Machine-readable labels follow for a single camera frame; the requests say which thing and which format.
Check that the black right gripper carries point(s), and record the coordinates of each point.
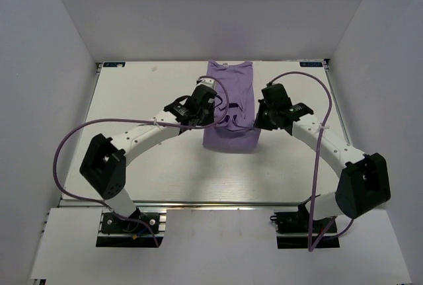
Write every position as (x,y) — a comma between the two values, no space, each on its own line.
(260,122)

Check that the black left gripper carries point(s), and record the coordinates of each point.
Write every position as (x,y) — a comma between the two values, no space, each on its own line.
(210,120)

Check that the purple t shirt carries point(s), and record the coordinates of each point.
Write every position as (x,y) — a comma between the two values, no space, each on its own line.
(235,109)

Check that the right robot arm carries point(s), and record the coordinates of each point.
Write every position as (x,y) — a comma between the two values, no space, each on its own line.
(363,181)

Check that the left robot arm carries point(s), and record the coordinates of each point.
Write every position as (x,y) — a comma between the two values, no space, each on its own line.
(104,164)

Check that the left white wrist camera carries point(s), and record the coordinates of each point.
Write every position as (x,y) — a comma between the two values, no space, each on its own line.
(208,82)

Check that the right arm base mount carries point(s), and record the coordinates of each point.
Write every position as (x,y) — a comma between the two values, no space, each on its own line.
(292,231)

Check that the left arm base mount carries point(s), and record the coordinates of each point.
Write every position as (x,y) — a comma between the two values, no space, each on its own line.
(147,232)

